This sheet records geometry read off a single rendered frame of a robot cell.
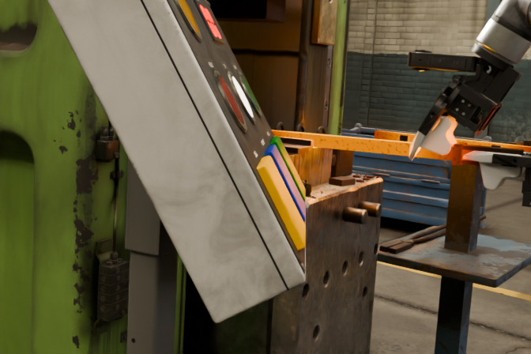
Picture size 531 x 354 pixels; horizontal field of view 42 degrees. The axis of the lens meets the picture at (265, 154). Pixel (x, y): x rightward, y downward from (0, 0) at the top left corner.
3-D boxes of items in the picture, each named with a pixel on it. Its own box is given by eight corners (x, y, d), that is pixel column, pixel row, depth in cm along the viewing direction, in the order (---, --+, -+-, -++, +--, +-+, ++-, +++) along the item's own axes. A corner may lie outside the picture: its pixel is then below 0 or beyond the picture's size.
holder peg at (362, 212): (367, 223, 124) (369, 209, 123) (363, 225, 121) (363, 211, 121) (347, 220, 126) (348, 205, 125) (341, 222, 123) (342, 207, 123)
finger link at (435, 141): (430, 175, 111) (465, 129, 109) (400, 154, 113) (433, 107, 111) (433, 176, 113) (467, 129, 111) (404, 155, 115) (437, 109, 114)
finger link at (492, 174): (457, 187, 110) (519, 194, 106) (461, 150, 109) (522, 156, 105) (461, 185, 112) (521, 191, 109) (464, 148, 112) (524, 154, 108)
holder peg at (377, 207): (382, 216, 131) (382, 202, 130) (377, 219, 128) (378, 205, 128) (361, 213, 132) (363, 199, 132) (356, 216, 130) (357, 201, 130)
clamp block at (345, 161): (352, 175, 143) (355, 143, 142) (337, 178, 135) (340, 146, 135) (300, 167, 148) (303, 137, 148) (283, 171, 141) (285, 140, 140)
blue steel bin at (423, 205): (486, 226, 546) (494, 136, 538) (453, 244, 480) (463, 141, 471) (350, 203, 610) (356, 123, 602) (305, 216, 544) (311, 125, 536)
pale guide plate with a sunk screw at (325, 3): (334, 45, 157) (340, -31, 155) (318, 43, 150) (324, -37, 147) (325, 45, 158) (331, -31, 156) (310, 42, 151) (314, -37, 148)
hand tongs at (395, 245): (472, 216, 207) (472, 212, 207) (486, 219, 205) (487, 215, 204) (378, 250, 159) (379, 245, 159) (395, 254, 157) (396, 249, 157)
